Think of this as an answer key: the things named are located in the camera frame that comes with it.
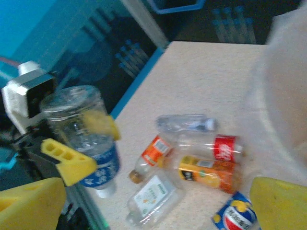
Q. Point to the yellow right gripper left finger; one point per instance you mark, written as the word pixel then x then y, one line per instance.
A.
pixel 28 206

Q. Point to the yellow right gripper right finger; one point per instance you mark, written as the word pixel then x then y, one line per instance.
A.
pixel 280 206

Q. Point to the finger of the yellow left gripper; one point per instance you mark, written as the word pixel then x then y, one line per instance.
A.
pixel 103 124
pixel 72 167

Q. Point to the blue label bottle white cap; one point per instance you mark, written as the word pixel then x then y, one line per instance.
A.
pixel 72 107

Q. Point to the orange label bottle brown cap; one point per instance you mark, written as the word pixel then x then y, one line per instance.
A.
pixel 154 151

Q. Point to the orange juice bottle black label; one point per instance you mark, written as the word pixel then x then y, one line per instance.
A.
pixel 208 175

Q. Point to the clear crushed bottle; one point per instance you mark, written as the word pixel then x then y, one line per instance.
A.
pixel 182 122

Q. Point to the red label cola bottle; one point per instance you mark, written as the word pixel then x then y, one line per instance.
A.
pixel 224 148

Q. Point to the clear bottle white label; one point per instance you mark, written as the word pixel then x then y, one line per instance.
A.
pixel 153 196

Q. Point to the beige plastic bin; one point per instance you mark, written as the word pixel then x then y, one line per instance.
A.
pixel 283 83

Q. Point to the blue pepsi bottle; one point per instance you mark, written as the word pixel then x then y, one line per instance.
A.
pixel 235 215

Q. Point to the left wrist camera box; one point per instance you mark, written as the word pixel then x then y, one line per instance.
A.
pixel 28 95

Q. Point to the aluminium left frame post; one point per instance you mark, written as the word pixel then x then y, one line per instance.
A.
pixel 146 21

